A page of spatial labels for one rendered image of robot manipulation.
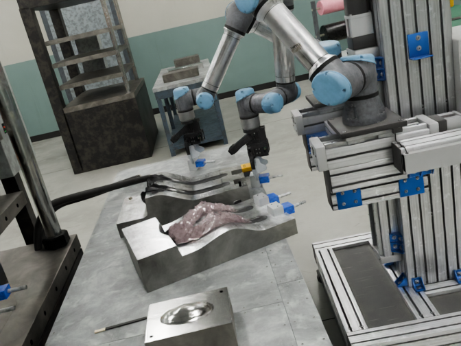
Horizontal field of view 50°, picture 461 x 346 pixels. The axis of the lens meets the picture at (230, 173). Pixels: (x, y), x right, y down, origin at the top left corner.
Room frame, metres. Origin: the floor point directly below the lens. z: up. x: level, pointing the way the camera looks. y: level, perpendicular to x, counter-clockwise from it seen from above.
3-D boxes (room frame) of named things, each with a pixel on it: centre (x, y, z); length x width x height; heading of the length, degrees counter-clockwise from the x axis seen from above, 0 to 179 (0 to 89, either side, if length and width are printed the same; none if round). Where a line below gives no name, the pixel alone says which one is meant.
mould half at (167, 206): (1.80, 0.20, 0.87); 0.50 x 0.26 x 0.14; 91
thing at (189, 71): (6.38, 0.29, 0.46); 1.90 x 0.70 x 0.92; 1
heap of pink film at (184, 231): (1.45, 0.11, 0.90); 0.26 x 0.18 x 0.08; 108
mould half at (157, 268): (1.44, 0.11, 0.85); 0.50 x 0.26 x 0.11; 108
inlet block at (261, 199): (1.58, -0.13, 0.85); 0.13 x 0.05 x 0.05; 108
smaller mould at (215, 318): (0.99, 0.17, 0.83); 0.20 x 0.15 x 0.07; 91
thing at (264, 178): (1.88, -0.14, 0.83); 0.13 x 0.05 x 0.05; 78
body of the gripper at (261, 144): (1.88, -0.13, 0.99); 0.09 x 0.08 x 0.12; 78
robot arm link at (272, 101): (1.82, -0.20, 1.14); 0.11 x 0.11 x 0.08; 43
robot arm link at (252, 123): (1.88, -0.12, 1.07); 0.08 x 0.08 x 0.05
